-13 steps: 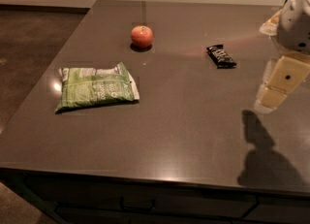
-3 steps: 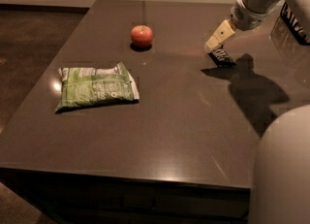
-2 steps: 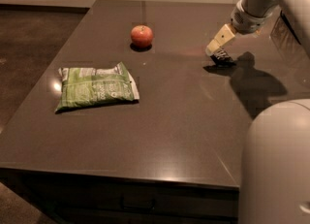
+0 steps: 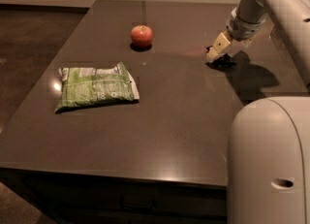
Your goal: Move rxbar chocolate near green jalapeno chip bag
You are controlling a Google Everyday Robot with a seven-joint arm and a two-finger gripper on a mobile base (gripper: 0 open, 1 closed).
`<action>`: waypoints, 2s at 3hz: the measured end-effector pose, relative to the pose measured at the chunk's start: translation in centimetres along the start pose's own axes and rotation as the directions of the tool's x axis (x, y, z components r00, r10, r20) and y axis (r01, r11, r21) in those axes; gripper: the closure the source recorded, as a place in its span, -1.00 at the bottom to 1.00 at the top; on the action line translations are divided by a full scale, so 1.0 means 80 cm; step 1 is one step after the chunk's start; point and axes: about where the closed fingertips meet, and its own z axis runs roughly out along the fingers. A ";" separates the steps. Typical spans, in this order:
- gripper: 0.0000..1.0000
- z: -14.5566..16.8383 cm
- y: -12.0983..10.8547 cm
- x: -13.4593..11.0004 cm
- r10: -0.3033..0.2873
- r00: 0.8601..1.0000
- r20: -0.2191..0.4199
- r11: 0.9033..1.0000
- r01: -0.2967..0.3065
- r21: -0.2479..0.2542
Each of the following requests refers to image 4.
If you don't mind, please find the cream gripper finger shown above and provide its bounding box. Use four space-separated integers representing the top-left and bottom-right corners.
206 31 233 63
237 37 254 48

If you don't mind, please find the black rxbar chocolate bar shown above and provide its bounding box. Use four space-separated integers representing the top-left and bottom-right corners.
207 53 236 69

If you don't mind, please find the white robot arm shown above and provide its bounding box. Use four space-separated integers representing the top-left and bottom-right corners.
206 0 310 224

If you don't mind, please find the green jalapeno chip bag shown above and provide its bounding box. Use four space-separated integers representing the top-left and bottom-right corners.
55 62 140 112

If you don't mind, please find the red apple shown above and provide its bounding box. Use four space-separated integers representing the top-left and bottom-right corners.
131 25 153 48

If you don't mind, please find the dark drawer handle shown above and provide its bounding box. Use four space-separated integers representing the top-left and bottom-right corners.
120 197 155 211

